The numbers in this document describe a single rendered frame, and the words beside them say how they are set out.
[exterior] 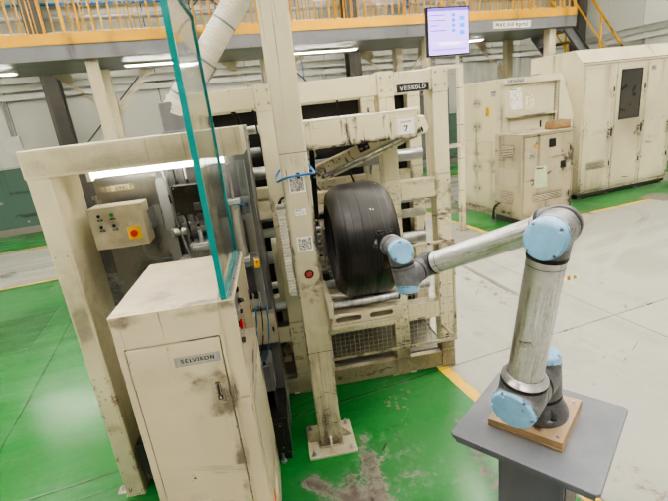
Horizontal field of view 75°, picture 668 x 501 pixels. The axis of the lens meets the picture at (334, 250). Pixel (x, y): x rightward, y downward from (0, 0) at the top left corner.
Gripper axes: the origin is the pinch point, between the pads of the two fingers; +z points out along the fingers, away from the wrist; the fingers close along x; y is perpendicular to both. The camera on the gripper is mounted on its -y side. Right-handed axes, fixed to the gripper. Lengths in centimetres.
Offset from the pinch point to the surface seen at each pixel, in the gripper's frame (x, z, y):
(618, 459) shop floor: -108, -12, -125
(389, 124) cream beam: -21, 41, 53
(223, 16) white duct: 55, 36, 110
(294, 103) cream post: 28, 14, 64
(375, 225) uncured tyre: 0.2, 2.7, 7.4
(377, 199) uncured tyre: -3.5, 9.7, 18.1
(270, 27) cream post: 34, 10, 95
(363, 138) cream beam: -7, 42, 47
